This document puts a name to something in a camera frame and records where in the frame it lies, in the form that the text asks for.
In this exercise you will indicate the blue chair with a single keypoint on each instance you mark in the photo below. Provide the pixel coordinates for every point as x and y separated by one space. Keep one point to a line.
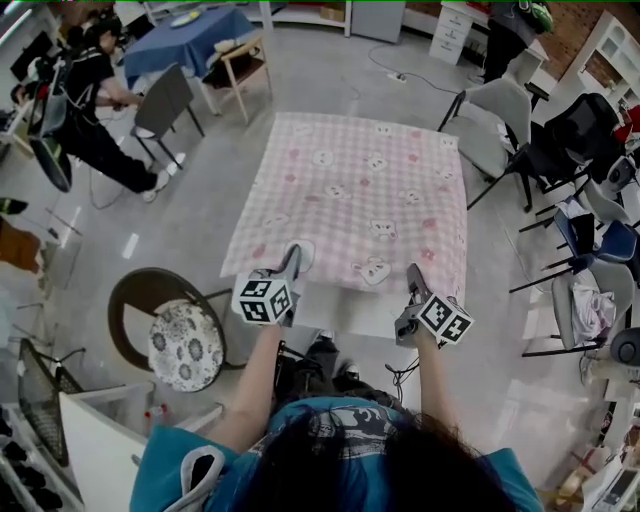
620 240

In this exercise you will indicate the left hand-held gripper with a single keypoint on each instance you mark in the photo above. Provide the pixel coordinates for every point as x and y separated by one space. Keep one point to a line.
260 302

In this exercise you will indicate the person's shoe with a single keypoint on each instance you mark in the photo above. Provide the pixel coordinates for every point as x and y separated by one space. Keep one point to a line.
327 335
352 370

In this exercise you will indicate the person's teal t-shirt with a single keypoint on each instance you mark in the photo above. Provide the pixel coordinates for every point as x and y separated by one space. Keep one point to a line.
160 467

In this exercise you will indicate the brown bag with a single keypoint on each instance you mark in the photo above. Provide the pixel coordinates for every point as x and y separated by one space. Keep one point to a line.
20 247

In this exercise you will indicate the white power strip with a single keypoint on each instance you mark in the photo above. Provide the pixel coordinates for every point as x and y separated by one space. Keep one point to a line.
397 76

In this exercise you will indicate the person's left shoe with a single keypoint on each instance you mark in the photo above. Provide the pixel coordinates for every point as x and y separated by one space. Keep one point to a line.
327 335

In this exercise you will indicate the dark grey chair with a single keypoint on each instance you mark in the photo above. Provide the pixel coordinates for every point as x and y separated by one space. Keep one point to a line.
165 95

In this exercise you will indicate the black office chair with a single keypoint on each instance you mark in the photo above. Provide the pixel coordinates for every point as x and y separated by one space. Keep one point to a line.
590 125

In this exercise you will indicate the grey cabinet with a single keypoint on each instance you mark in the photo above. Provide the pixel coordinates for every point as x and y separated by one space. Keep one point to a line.
375 20

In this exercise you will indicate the pink checked cloth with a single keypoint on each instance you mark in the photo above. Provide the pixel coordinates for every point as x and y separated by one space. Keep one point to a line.
350 200

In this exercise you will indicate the floral seat cushion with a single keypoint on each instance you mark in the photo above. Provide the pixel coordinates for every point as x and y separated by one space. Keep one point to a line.
185 350

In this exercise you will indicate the round brown chair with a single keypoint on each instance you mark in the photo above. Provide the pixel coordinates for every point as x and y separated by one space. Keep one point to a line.
120 310

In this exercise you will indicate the black mesh chair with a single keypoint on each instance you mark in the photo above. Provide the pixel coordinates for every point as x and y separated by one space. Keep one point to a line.
42 405

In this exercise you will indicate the white desk with drawers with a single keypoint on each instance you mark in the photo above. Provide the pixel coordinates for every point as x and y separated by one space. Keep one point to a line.
450 35

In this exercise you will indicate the person's right forearm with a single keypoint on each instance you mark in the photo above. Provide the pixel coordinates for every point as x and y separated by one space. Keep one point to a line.
437 385

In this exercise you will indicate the person's left forearm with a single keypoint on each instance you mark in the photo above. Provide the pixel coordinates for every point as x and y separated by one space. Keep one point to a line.
252 395

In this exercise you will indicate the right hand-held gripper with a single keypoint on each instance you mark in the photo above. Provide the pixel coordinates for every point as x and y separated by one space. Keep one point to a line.
440 320

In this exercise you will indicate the light wooden chair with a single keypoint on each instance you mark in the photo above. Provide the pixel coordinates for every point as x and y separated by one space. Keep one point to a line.
242 75

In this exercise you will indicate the pile of pale clothes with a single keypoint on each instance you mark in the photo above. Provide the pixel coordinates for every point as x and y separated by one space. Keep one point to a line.
592 310

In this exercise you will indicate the person's right shoe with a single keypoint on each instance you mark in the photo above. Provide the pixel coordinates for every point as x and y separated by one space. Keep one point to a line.
352 370

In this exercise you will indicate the white marble table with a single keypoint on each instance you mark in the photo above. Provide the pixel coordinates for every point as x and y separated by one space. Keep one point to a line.
350 310

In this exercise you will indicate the table with blue cloth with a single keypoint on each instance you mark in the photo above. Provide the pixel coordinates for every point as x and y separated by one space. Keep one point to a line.
170 45

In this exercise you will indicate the white arched bookcase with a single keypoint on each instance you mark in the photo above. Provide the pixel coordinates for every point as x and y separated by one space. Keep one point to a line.
620 35

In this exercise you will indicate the white plate with yellow food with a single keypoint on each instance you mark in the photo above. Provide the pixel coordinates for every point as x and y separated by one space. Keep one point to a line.
185 20

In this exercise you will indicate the white board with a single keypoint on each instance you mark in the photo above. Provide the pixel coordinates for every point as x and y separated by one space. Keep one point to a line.
100 450

